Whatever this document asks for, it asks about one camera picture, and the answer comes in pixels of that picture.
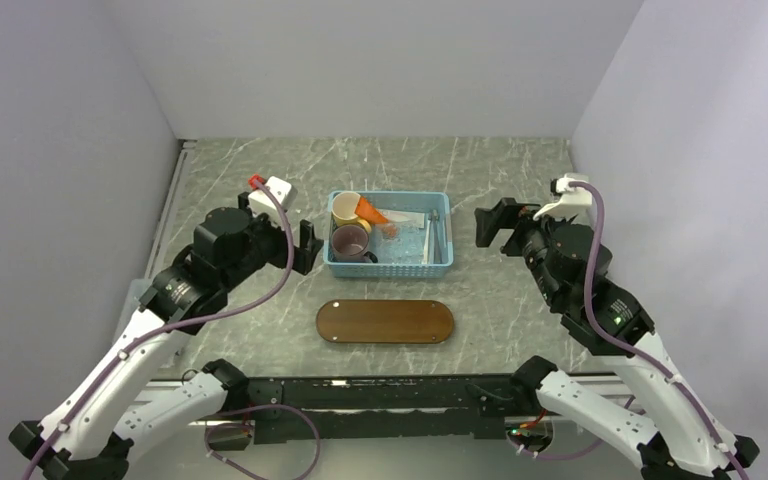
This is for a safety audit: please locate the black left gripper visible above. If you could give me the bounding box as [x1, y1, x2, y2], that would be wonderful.
[220, 193, 323, 292]

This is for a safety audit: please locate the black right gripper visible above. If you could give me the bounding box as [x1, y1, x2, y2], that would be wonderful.
[473, 196, 573, 306]

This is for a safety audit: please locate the purple mug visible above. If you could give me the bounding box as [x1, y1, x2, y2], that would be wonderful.
[330, 225, 378, 264]

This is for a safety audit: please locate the yellow mug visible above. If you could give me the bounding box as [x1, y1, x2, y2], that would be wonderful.
[331, 191, 372, 233]

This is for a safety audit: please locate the orange toothpaste tube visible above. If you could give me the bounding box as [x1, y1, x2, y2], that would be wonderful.
[355, 196, 390, 225]

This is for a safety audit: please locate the clear glass holder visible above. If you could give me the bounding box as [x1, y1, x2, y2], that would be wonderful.
[370, 223, 426, 265]

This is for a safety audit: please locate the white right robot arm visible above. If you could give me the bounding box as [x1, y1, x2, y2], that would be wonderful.
[474, 198, 760, 479]

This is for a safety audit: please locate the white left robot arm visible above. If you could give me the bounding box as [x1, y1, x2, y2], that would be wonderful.
[9, 181, 323, 479]

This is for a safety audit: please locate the grey toothbrush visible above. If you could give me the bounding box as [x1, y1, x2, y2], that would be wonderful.
[431, 210, 443, 264]

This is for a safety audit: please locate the oval wooden tray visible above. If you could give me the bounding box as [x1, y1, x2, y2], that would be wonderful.
[315, 299, 455, 344]

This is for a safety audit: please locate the white toothpaste tube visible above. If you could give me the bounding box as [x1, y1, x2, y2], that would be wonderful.
[380, 209, 427, 229]

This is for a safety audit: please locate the light blue plastic basket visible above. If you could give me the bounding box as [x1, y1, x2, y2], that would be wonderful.
[322, 190, 455, 279]

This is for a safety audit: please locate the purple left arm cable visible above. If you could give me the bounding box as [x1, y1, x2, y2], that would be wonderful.
[20, 182, 295, 480]

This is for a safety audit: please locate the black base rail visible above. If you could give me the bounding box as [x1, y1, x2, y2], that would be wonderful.
[208, 374, 548, 445]

